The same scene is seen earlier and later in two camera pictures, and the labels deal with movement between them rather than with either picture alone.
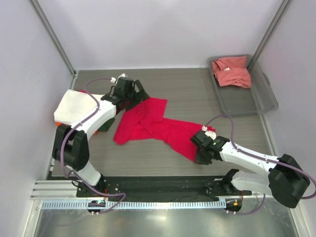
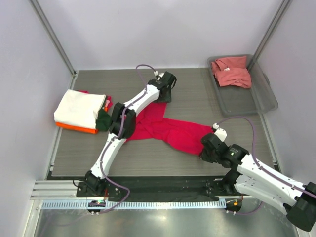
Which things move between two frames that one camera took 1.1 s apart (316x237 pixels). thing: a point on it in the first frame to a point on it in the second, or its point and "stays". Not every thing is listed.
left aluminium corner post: x=56 y=39 stays
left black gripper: x=144 y=96 to x=167 y=99
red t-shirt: x=145 y=120 stays
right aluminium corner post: x=283 y=5 stays
